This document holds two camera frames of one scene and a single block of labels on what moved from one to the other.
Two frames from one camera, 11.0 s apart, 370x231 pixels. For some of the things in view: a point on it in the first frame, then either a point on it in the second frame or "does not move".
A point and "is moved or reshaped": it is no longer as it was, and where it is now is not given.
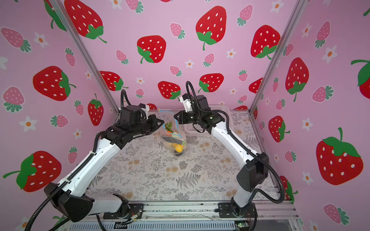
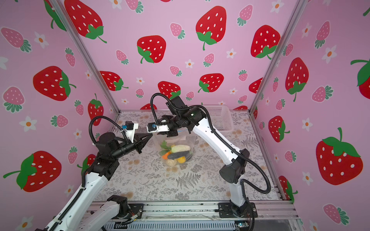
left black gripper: [152, 120] → [142, 139]
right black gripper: [182, 119] → [172, 133]
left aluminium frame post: [78, 37] does not move
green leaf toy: [168, 126] is moved or reshaped
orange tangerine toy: [173, 135] is moved or reshaped
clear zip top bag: [173, 139] is moved or reshaped
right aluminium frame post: [299, 6] does not move
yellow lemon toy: [178, 148] → [181, 160]
